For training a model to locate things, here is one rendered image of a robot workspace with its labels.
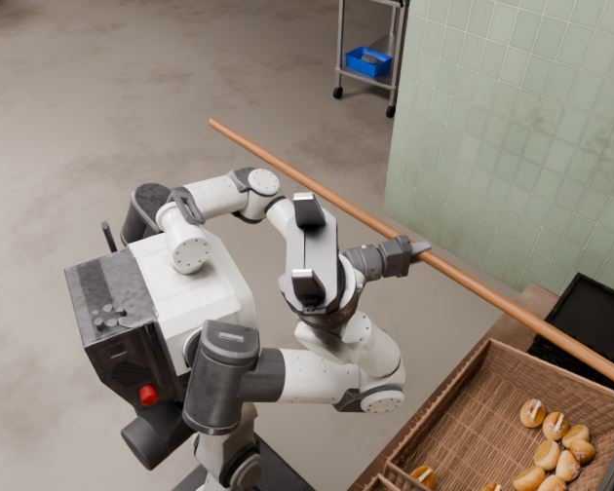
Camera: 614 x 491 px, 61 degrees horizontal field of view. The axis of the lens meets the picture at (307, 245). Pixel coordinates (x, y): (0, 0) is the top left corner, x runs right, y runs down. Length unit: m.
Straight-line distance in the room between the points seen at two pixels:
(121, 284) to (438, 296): 2.08
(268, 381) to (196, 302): 0.19
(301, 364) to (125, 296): 0.33
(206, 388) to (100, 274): 0.31
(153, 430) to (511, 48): 1.95
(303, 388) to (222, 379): 0.14
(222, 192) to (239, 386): 0.52
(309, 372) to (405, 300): 1.91
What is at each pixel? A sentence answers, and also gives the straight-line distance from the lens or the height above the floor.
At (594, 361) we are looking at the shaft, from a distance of 1.21.
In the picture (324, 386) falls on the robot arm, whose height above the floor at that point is 1.32.
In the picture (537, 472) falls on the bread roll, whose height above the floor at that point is 0.65.
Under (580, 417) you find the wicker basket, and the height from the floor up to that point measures 0.65.
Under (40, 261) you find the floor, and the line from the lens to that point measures 3.27.
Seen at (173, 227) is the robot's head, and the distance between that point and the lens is 0.90.
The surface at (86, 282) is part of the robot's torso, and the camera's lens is 1.02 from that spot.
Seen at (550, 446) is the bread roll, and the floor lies 0.65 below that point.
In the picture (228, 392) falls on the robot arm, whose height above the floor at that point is 1.37.
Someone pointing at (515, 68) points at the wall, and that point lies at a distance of 2.42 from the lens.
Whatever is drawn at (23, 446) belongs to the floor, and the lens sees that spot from 2.58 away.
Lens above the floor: 2.10
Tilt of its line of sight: 44 degrees down
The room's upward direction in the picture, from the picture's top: straight up
